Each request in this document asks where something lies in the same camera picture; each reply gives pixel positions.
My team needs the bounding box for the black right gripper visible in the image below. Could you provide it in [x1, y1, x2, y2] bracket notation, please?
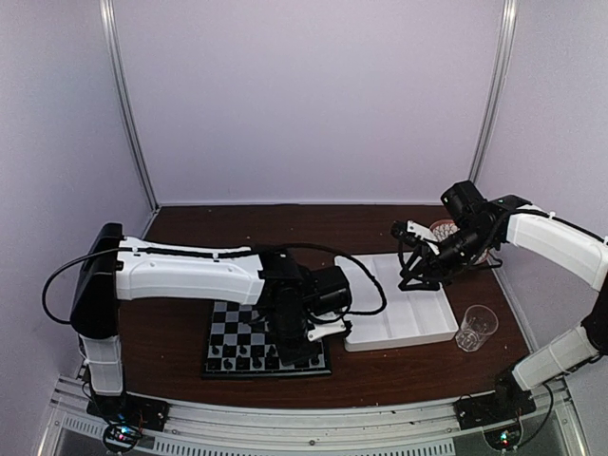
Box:
[400, 223, 496, 291]

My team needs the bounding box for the black white chess board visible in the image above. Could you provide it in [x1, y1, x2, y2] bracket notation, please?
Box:
[201, 301, 332, 380]

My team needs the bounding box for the white plastic compartment tray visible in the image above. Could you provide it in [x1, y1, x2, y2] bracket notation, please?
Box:
[334, 253, 458, 352]

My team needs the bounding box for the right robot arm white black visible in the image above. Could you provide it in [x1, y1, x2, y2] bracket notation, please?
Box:
[390, 180, 607, 420]

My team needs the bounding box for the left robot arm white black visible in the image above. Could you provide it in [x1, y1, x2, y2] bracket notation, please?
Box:
[52, 223, 352, 422]

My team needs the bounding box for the patterned ceramic plate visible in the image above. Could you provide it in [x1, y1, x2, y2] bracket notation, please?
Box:
[429, 218, 479, 257]

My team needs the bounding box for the clear drinking glass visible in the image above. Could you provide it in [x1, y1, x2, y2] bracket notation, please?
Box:
[455, 305, 499, 352]

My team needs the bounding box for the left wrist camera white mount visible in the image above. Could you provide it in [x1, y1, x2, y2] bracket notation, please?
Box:
[307, 319, 352, 342]

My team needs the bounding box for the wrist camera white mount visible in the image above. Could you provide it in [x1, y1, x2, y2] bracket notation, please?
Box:
[307, 319, 352, 342]
[390, 220, 439, 247]

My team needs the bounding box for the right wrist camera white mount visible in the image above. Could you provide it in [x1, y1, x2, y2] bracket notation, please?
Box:
[390, 220, 439, 247]

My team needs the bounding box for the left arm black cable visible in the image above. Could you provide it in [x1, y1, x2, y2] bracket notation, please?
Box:
[279, 242, 389, 317]

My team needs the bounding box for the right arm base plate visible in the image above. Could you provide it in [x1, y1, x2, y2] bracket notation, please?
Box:
[453, 393, 537, 430]

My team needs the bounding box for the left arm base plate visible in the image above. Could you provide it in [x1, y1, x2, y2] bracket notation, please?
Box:
[86, 394, 169, 431]

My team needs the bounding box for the front aluminium rail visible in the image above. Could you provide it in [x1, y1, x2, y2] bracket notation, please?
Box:
[32, 376, 591, 455]

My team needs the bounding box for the right aluminium frame post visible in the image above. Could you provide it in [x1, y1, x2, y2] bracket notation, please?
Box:
[468, 0, 519, 183]

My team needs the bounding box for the aluminium frame post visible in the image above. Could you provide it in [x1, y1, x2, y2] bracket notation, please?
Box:
[99, 0, 160, 212]
[468, 0, 519, 183]

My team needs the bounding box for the left aluminium frame post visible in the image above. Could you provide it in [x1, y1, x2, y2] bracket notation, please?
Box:
[99, 0, 160, 212]

